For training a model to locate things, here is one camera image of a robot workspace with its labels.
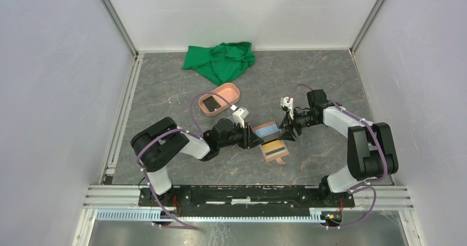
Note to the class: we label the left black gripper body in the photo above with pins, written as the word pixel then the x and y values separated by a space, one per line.
pixel 237 137

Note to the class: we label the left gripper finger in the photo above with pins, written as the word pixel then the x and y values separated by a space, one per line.
pixel 253 139
pixel 246 137

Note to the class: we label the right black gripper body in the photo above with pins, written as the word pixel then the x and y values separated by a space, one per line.
pixel 303 119

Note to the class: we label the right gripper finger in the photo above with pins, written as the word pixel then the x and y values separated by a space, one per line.
pixel 286 123
pixel 287 134

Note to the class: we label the dark credit card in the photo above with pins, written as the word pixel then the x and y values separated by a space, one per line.
pixel 271 137

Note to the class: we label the brown leather card holder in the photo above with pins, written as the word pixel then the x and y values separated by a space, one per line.
pixel 266 129

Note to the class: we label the gold credit card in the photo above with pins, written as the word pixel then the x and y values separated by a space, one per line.
pixel 273 148

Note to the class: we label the pink oval tray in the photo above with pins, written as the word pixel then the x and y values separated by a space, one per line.
pixel 225 94

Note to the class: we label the black card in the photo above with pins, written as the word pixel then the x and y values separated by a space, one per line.
pixel 211 104

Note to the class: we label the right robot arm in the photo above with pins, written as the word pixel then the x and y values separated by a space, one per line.
pixel 371 155

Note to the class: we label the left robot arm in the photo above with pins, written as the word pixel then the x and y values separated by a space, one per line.
pixel 157 145

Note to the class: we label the green cloth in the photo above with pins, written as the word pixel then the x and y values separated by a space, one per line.
pixel 222 63

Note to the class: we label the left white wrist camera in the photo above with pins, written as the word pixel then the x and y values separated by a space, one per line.
pixel 239 114

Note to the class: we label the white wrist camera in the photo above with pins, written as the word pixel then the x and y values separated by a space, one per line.
pixel 239 114
pixel 286 104

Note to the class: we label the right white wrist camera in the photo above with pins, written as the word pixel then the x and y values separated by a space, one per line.
pixel 286 104

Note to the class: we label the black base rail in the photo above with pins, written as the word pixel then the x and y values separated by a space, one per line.
pixel 246 200

